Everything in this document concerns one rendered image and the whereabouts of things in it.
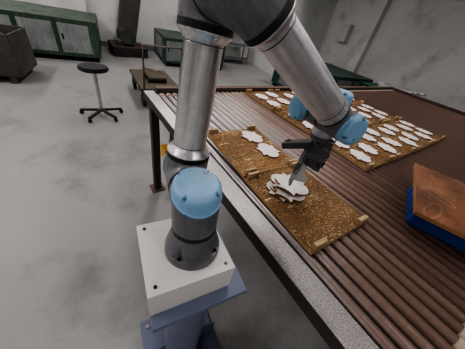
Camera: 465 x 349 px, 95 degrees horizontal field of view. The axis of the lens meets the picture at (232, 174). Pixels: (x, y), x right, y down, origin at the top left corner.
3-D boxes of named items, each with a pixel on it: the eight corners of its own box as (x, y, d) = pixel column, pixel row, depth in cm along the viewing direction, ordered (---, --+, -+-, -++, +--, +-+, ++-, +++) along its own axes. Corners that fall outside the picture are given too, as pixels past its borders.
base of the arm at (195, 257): (169, 278, 52) (169, 253, 47) (160, 231, 63) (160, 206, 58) (226, 262, 59) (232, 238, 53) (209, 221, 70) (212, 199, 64)
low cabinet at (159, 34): (205, 57, 748) (207, 35, 708) (222, 70, 643) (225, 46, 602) (154, 52, 674) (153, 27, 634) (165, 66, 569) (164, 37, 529)
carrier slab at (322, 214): (310, 255, 71) (312, 253, 70) (243, 180, 96) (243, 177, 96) (365, 222, 89) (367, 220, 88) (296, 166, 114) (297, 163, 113)
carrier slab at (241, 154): (243, 179, 97) (243, 176, 96) (205, 135, 123) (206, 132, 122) (297, 166, 114) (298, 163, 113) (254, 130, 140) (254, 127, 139)
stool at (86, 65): (122, 107, 335) (115, 61, 296) (126, 122, 302) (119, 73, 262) (79, 107, 310) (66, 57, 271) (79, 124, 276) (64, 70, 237)
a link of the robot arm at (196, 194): (174, 245, 49) (174, 201, 41) (167, 205, 59) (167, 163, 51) (223, 235, 53) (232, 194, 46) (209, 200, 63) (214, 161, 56)
